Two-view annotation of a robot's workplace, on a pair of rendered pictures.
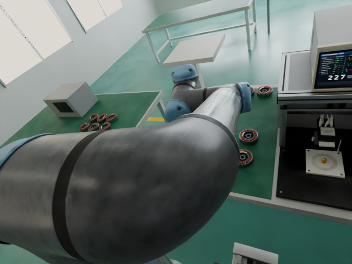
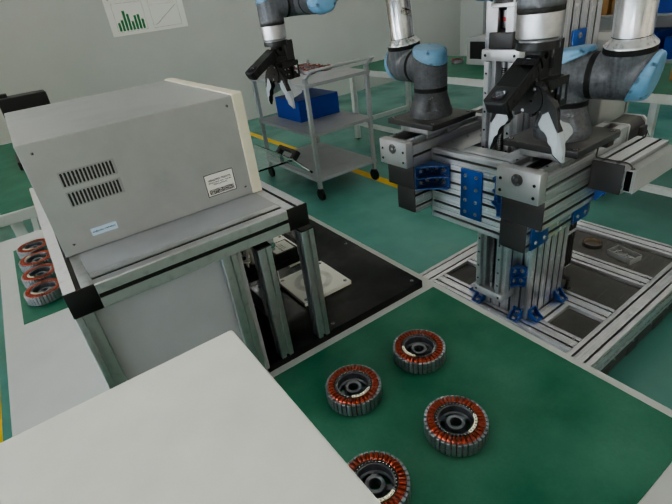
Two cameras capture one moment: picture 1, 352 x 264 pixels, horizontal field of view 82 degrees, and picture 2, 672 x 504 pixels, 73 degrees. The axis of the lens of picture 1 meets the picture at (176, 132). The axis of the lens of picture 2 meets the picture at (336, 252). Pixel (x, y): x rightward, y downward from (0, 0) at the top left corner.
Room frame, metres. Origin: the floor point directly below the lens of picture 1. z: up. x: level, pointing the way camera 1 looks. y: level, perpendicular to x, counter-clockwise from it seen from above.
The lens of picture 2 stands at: (1.46, -0.19, 1.47)
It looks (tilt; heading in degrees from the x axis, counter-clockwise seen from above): 30 degrees down; 199
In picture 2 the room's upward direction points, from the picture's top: 8 degrees counter-clockwise
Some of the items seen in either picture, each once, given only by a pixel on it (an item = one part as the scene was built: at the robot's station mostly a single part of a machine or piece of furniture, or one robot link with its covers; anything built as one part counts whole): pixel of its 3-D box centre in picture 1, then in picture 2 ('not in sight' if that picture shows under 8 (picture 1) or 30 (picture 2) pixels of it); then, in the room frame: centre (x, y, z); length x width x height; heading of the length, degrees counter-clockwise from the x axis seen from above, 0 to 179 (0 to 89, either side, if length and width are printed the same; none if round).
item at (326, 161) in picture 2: not in sight; (315, 123); (-2.27, -1.52, 0.51); 1.01 x 0.60 x 1.01; 51
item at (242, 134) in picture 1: (248, 136); (353, 389); (0.83, -0.41, 0.77); 0.11 x 0.11 x 0.04
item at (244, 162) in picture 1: (242, 157); (419, 350); (0.70, -0.29, 0.77); 0.11 x 0.11 x 0.04
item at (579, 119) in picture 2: not in sight; (563, 116); (0.05, 0.04, 1.09); 0.15 x 0.15 x 0.10
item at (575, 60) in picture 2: not in sight; (571, 72); (0.06, 0.05, 1.20); 0.13 x 0.12 x 0.14; 60
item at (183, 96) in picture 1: (186, 105); not in sight; (0.46, -0.06, 1.45); 0.11 x 0.11 x 0.08; 60
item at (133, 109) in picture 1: (91, 145); not in sight; (2.06, 1.01, 0.37); 1.85 x 1.10 x 0.75; 51
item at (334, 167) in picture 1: (323, 162); (313, 282); (0.48, -0.61, 0.78); 0.15 x 0.15 x 0.01; 51
